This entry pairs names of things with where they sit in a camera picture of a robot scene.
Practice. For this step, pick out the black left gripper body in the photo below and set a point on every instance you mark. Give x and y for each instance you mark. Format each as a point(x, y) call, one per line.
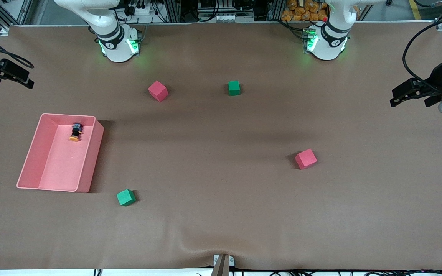
point(438, 75)

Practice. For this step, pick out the orange capped black button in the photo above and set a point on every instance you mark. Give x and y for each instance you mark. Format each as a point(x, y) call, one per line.
point(76, 132)

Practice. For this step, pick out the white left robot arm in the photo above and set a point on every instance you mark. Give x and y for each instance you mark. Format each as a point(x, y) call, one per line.
point(328, 42)

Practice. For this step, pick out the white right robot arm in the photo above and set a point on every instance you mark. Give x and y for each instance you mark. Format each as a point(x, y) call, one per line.
point(117, 48)

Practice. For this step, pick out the pink plastic bin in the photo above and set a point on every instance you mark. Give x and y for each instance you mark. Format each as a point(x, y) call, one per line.
point(63, 168)

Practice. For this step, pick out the red foam cube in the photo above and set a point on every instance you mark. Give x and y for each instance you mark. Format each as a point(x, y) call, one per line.
point(157, 91)
point(305, 159)

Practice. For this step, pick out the pile of orange items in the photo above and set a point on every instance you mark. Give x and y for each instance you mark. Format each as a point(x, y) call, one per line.
point(301, 13)

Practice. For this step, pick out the white power strip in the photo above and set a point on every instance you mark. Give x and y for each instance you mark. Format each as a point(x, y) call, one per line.
point(144, 9)

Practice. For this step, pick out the green foam cube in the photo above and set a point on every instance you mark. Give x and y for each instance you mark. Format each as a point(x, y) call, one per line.
point(234, 88)
point(126, 197)

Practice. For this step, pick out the white terminal block row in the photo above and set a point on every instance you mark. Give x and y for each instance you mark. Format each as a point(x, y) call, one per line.
point(225, 17)

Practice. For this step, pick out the brown table mat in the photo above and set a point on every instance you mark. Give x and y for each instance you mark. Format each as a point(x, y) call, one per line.
point(221, 214)

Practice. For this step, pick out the grey metal bracket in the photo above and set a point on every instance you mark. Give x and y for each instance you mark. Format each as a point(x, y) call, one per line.
point(231, 260)

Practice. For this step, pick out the brown camera pole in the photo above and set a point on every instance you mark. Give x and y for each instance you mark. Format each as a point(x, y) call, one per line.
point(221, 268)

